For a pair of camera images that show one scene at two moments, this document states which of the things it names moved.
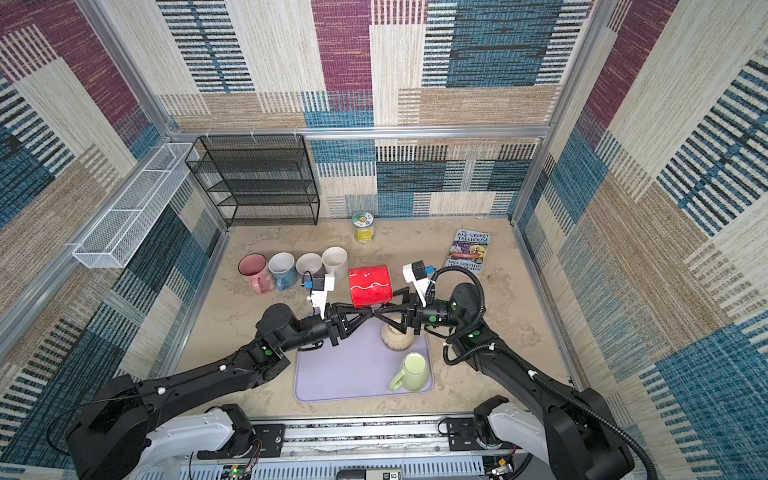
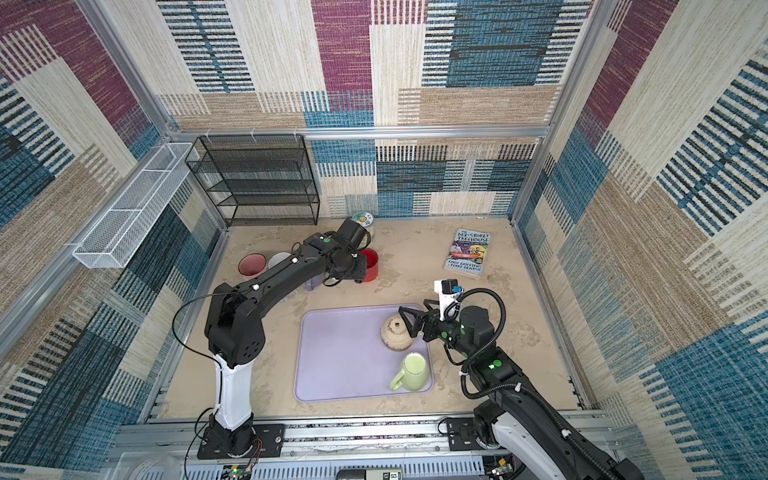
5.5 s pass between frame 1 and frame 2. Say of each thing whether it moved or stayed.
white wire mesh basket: stayed
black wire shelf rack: stayed
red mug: moved
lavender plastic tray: stayed
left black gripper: moved
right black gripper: moved
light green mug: stayed
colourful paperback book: stayed
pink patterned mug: stayed
